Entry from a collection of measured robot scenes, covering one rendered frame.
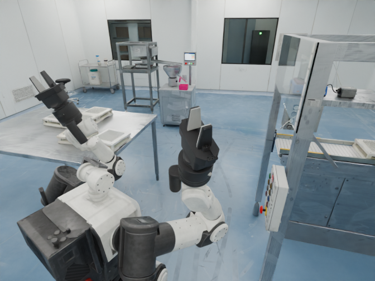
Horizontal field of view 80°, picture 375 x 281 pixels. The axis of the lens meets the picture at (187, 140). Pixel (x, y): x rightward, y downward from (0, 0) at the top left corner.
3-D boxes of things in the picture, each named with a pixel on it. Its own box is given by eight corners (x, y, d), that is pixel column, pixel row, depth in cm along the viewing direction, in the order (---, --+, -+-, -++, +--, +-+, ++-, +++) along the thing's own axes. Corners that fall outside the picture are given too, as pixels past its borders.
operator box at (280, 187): (265, 230, 104) (275, 185, 92) (264, 205, 119) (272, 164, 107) (279, 233, 103) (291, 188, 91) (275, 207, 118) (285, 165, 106)
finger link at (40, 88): (29, 77, 81) (41, 92, 84) (34, 74, 84) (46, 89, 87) (25, 79, 82) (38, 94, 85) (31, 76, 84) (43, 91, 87)
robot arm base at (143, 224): (168, 275, 64) (134, 290, 55) (140, 261, 72) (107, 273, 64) (170, 221, 66) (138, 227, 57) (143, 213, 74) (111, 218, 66)
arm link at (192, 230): (217, 247, 82) (171, 265, 67) (196, 222, 91) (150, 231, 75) (232, 224, 79) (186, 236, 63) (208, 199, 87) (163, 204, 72)
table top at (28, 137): (-49, 145, 197) (-51, 142, 195) (49, 107, 292) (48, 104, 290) (102, 170, 163) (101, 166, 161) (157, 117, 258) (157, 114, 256)
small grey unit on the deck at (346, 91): (335, 97, 149) (338, 87, 146) (332, 94, 155) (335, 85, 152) (356, 98, 146) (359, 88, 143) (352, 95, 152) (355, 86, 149)
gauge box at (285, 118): (282, 129, 158) (288, 102, 149) (280, 124, 167) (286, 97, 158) (316, 132, 153) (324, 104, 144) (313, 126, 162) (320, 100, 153)
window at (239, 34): (221, 63, 644) (224, 18, 591) (221, 63, 645) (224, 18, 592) (271, 64, 622) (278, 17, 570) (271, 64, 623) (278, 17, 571)
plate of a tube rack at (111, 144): (89, 141, 185) (88, 139, 184) (109, 130, 205) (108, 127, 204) (112, 146, 177) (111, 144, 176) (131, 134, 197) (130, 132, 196)
